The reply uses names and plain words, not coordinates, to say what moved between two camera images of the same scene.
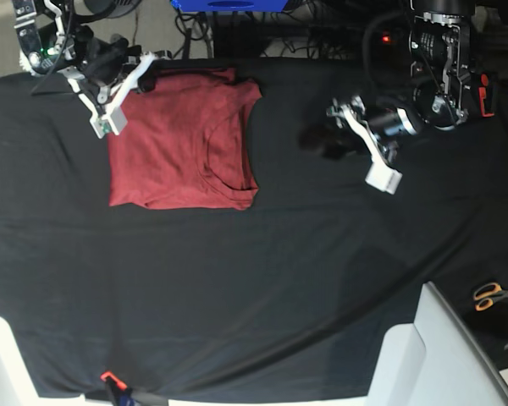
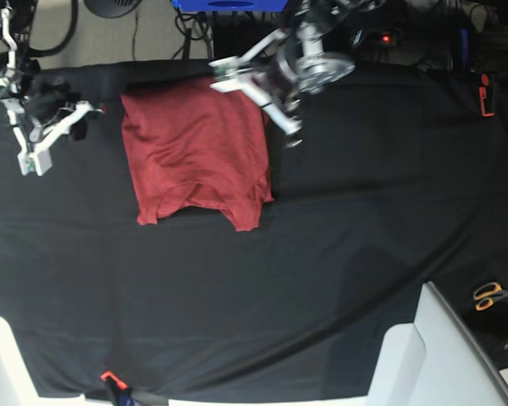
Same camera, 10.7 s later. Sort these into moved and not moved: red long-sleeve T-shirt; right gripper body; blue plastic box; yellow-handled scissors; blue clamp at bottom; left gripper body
Moved: red long-sleeve T-shirt; right gripper body; left gripper body
Not moved: yellow-handled scissors; blue clamp at bottom; blue plastic box
